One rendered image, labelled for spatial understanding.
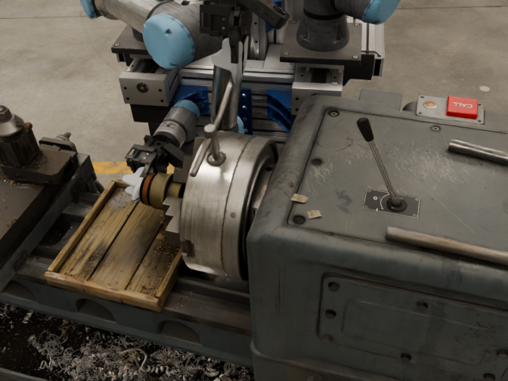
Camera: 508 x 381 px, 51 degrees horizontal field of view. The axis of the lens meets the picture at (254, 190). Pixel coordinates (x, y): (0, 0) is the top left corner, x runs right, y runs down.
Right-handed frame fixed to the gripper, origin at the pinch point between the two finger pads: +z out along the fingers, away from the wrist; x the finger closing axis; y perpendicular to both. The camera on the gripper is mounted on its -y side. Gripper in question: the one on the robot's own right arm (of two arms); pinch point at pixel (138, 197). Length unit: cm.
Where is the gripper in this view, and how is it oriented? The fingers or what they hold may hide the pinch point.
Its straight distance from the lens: 124.1
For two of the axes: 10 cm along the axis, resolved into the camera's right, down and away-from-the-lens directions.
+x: -0.3, -7.2, -6.9
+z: -2.9, 6.7, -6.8
